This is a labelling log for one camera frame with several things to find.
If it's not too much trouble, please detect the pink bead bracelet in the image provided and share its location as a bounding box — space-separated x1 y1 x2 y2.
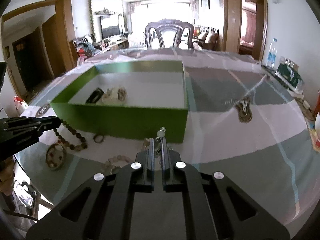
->
102 154 135 176

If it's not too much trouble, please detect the dark brown bead necklace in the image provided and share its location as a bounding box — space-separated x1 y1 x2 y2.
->
53 120 89 152

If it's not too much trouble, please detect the black watch band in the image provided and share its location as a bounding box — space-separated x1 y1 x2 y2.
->
86 88 104 104

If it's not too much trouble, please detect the person's hand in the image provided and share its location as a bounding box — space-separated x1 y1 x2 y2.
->
0 156 15 196

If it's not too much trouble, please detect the red white paper bag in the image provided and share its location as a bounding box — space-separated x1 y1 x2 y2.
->
14 96 29 115

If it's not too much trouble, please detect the plaid tablecloth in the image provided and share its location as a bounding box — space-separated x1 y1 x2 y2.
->
24 49 319 236

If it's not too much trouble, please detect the chair with clothes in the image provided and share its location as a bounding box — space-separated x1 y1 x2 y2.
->
72 34 101 59

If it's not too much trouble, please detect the green ivy garland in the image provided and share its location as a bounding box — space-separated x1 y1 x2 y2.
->
88 0 96 43

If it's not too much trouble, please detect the green cardboard box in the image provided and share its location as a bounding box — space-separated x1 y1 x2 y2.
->
50 61 188 143

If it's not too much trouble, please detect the flat screen television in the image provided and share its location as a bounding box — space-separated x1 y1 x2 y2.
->
100 15 123 38

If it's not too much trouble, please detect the green tissue pack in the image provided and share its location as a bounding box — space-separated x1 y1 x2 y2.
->
276 56 304 94

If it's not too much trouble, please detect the plastic water bottle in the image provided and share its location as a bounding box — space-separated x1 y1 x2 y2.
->
266 38 278 68

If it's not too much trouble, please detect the dark wooden chair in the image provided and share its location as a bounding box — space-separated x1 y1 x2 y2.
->
145 19 194 49

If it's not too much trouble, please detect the framed wall picture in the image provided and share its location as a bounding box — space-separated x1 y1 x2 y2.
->
201 0 210 11

